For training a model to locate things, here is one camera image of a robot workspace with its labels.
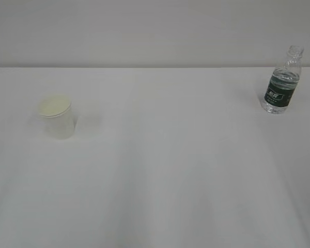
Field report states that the white paper cup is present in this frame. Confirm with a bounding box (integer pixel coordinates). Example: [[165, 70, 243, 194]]
[[38, 95, 75, 140]]

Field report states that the clear water bottle green label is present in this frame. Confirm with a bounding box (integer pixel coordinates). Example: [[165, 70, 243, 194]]
[[261, 45, 304, 114]]

